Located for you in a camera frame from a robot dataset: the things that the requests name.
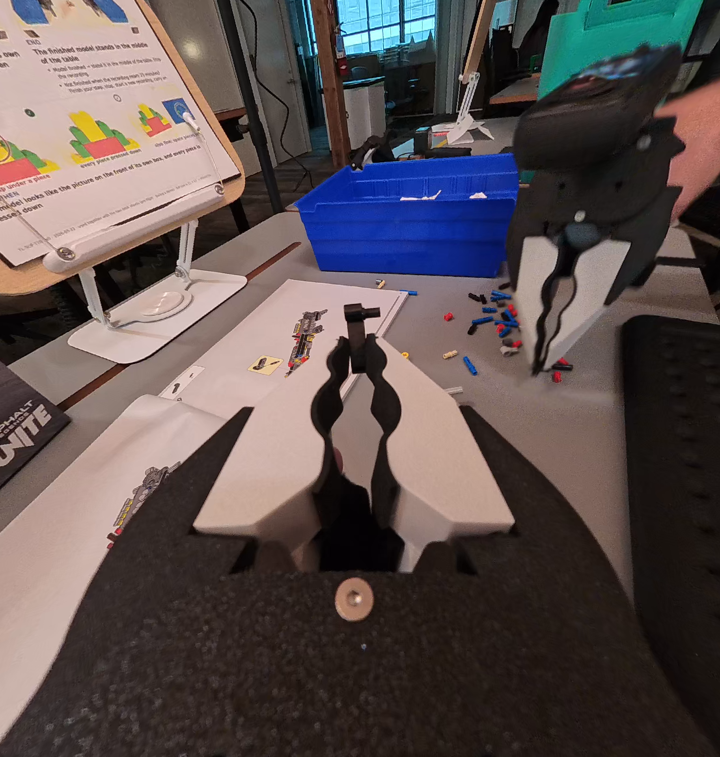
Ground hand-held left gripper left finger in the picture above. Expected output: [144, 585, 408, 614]
[192, 336, 368, 572]

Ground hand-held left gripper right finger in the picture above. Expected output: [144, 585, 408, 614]
[366, 333, 516, 572]

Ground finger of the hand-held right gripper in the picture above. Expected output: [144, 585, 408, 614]
[537, 237, 631, 377]
[508, 235, 562, 377]

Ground white lego instruction booklet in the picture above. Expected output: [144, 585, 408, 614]
[0, 278, 409, 746]

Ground black angled lego beam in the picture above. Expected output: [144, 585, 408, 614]
[343, 303, 368, 375]

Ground scattered loose lego pieces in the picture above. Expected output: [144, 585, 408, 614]
[443, 287, 523, 357]

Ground black lego set box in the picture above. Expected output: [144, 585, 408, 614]
[0, 349, 72, 506]

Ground person's right hand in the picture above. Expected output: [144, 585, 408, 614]
[656, 74, 720, 222]

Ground teal tote bag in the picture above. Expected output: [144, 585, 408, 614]
[537, 0, 707, 101]

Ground blue plastic bin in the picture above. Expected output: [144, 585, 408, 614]
[294, 153, 520, 279]

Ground black bundled object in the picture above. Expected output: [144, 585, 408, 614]
[349, 135, 396, 172]

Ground wooden support column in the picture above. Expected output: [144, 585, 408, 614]
[310, 0, 352, 169]

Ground white document stand with sheet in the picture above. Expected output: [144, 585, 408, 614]
[0, 0, 245, 295]

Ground black tripod pole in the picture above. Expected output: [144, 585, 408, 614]
[217, 0, 284, 214]

